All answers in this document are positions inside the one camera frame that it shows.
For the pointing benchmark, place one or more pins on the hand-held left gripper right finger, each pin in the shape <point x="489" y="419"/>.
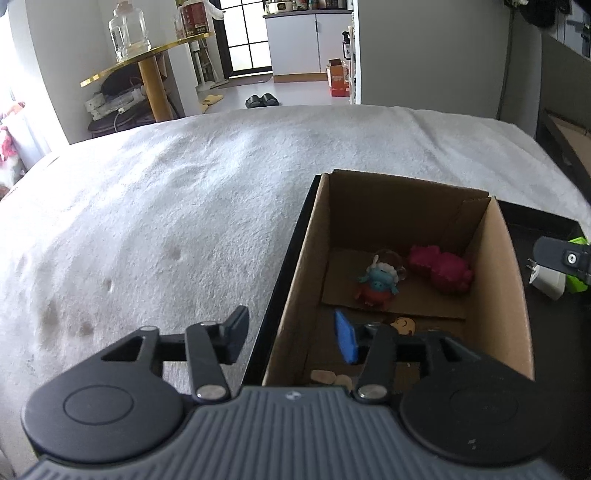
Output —
<point x="346" y="340"/>

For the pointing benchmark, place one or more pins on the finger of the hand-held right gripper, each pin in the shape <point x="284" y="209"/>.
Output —
<point x="554" y="253"/>

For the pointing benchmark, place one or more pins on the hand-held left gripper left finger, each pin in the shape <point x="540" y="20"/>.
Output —
<point x="236" y="331"/>

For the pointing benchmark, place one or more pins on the white charger plug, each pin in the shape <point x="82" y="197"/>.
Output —
<point x="548" y="280"/>

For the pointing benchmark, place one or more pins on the green house toy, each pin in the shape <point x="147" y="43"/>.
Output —
<point x="581" y="281"/>

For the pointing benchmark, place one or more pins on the cookie face toy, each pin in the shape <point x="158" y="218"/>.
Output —
<point x="403" y="325"/>

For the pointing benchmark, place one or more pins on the blue alien figure toy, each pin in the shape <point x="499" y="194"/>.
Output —
<point x="379" y="282"/>

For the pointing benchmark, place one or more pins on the brown cardboard box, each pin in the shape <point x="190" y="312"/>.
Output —
<point x="498" y="295"/>

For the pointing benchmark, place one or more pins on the black tray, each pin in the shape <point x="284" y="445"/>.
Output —
<point x="556" y="332"/>

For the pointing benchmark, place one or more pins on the pink figure toy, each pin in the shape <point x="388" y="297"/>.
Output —
<point x="441" y="271"/>

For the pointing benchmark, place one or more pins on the brown framed board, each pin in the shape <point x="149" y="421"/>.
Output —
<point x="570" y="136"/>

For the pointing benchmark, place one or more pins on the white blanket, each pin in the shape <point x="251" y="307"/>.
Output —
<point x="152" y="221"/>

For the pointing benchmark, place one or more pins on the grey headboard panel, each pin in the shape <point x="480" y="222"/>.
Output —
<point x="561" y="64"/>

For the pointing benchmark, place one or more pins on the black slipper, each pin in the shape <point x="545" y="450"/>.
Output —
<point x="270" y="98"/>
<point x="254" y="101"/>

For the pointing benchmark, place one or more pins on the yellow slippers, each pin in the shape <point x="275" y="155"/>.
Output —
<point x="210" y="100"/>

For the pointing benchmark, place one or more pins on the white power strip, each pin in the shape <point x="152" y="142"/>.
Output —
<point x="111" y="102"/>

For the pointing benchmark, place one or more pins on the orange carton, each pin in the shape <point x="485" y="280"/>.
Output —
<point x="338" y="77"/>

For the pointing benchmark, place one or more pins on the gold round table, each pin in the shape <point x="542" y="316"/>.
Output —
<point x="152" y="74"/>

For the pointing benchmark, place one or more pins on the black spray bottle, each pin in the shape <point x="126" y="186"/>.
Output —
<point x="346" y="44"/>

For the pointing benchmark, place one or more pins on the white kitchen cabinet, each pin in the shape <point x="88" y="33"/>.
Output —
<point x="304" y="44"/>

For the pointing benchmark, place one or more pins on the pink plush toy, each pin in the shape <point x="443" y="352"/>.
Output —
<point x="7" y="138"/>

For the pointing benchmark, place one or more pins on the red box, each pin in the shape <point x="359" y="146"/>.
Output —
<point x="193" y="18"/>

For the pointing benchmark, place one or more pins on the clear glass bottle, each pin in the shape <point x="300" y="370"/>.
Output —
<point x="128" y="32"/>

